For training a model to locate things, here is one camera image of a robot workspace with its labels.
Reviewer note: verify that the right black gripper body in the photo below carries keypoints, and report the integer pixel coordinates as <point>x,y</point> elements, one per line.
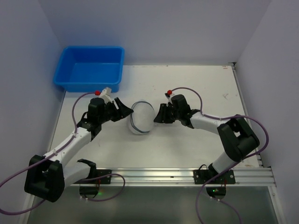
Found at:
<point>168,112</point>

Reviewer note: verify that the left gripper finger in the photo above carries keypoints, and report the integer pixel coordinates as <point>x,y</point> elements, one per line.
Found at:
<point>117,118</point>
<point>122,110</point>

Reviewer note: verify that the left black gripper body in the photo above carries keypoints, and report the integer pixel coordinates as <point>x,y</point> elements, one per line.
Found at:
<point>116,111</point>

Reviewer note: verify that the white mesh laundry bag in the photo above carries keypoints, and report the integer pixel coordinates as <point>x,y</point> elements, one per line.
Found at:
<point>141,121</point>

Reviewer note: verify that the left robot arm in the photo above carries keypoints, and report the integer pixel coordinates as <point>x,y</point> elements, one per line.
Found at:
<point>48,175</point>

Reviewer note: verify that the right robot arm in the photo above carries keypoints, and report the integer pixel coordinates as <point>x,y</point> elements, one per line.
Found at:
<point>237,137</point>

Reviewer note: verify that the blue plastic bin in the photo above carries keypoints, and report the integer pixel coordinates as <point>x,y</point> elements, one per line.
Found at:
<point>90,68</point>

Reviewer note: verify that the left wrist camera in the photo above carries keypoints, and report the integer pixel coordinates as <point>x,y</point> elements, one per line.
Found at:
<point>105,95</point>

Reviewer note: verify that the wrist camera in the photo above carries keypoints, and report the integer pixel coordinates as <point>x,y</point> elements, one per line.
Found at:
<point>105,95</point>
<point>169,95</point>

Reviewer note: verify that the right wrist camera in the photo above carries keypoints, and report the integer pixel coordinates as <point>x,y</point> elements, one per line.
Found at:
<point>169,95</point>

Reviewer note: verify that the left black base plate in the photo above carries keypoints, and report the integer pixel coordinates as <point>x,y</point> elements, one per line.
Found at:
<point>101,176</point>

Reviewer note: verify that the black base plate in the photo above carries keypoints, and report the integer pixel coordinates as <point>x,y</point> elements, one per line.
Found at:
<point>205,173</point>
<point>101,176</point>

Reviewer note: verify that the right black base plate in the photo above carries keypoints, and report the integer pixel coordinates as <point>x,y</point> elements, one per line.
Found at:
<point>205,173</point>

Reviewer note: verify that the aluminium mounting rail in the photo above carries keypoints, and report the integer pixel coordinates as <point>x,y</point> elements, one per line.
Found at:
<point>159,177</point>

